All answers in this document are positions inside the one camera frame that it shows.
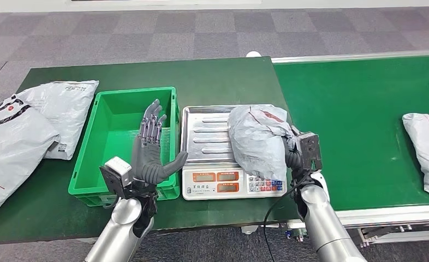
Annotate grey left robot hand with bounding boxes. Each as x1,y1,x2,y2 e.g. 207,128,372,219
130,98,189,185

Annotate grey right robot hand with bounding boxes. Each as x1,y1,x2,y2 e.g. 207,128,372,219
282,124,305,171

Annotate grey parcel red print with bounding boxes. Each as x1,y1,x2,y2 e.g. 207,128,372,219
227,104,297,182

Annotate grey parcel QR codes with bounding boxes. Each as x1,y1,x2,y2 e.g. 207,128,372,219
402,112,429,200

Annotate green plastic crate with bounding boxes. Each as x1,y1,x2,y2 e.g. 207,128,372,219
68,86,181,207

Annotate white electronic scale steel tray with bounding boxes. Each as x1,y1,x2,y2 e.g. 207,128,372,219
180,105,288,201

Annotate grey mailer bag small label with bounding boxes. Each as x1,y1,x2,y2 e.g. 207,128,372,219
16,80,100,161

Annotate large grey bag black print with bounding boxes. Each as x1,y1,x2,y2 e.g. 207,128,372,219
0,94,61,222

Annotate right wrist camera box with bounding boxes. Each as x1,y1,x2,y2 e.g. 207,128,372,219
296,132,324,171

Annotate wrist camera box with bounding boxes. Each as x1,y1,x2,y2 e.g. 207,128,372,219
296,132,324,171
99,156,134,200

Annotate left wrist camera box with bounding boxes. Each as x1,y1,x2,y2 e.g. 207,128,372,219
99,156,134,200

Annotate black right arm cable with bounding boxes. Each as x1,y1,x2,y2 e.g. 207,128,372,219
263,173,311,262

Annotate green conveyor belt aluminium frame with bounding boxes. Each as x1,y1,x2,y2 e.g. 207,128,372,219
271,49,429,248

